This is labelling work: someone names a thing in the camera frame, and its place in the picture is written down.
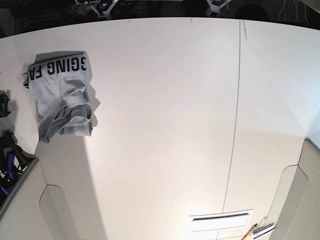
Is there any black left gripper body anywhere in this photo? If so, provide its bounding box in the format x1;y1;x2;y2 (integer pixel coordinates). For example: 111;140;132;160
205;0;231;16

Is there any black object at left edge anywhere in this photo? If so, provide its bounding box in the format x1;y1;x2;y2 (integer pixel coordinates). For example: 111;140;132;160
0;90;11;118

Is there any blue black bag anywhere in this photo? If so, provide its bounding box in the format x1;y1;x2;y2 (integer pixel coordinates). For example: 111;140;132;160
0;130;36;197

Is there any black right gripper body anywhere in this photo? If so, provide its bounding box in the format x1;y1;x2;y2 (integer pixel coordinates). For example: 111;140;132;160
88;0;119;19

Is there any wooden pencil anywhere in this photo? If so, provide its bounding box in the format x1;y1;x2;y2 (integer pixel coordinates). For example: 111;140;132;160
241;223;258;240

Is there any grey T-shirt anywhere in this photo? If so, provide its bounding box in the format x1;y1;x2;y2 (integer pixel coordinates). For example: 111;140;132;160
22;51;93;143

